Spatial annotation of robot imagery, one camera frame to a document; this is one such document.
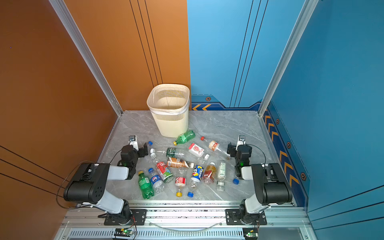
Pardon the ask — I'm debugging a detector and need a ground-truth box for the clear bottle red cap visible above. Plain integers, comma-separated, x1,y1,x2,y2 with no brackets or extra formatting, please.
200,136,230,160

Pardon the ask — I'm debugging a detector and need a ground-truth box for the pepsi bottle blue cap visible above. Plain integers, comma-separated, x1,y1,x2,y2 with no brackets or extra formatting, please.
188,165,204,198
148,168,165,194

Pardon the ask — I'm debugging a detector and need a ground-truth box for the yellow tea bottle white cap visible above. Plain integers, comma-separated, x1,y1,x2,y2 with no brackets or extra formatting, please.
203,162,217,185

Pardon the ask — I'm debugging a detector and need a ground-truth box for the large green soda bottle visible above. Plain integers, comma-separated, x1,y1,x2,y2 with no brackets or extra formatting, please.
138,171,154,200

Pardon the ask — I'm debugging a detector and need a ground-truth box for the clear bottle green white label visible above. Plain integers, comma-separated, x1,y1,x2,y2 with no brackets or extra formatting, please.
217,162,226,192

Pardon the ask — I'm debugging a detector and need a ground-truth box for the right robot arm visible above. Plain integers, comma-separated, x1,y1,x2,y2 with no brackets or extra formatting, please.
226,144,293,226

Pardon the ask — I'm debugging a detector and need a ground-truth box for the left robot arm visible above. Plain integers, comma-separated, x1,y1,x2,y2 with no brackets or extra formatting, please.
64,142,152,226

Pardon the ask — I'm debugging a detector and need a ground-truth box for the cream slatted waste bin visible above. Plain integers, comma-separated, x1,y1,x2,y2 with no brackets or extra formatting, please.
147,84,190,138

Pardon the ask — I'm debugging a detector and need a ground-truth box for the clear crushed bottle white cap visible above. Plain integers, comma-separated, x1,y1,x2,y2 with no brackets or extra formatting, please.
150,153,161,166

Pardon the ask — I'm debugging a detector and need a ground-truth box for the clear bottle white cap centre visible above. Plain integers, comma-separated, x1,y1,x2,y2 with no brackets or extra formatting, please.
197,154,210,166

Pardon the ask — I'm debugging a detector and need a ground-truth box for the clear bottle dark green label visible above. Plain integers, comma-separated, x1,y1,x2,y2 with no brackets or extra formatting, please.
150,147,187,158

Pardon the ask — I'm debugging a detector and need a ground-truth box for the brown label bottle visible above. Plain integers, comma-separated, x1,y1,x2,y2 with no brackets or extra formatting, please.
167,157,195,169

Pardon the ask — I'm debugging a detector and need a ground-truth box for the red green label bottle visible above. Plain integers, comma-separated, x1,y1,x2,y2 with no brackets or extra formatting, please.
156,162,174,183

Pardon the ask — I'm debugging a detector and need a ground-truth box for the white red juice carton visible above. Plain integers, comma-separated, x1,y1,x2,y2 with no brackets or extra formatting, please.
188,143,205,158

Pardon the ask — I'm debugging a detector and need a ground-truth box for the small green bottle yellow cap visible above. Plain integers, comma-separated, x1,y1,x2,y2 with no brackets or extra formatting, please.
174,130,196,146

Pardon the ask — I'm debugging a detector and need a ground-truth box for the red label bottle yellow cap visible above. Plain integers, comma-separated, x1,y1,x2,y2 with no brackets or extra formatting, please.
175,169,187,198

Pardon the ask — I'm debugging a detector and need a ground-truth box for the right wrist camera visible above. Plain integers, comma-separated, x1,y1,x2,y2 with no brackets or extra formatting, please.
236,135,246,150

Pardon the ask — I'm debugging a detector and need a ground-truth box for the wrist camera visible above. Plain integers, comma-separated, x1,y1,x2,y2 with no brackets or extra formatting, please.
129,135,139,151
236,135,246,150

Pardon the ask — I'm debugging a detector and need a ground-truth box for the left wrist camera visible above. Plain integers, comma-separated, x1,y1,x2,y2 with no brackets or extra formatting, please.
129,135,139,151

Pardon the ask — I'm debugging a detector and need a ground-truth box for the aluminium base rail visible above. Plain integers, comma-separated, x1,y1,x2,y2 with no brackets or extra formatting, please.
55,201,316,240

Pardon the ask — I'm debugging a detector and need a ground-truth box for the right aluminium frame post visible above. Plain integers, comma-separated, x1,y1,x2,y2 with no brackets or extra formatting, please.
258,0,319,117

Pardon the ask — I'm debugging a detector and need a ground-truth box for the aluminium frame post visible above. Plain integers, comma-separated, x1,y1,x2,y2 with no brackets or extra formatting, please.
49,0,123,118
258,0,319,117

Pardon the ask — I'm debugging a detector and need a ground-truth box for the left aluminium frame post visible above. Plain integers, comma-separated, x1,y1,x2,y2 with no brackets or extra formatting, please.
49,0,123,118

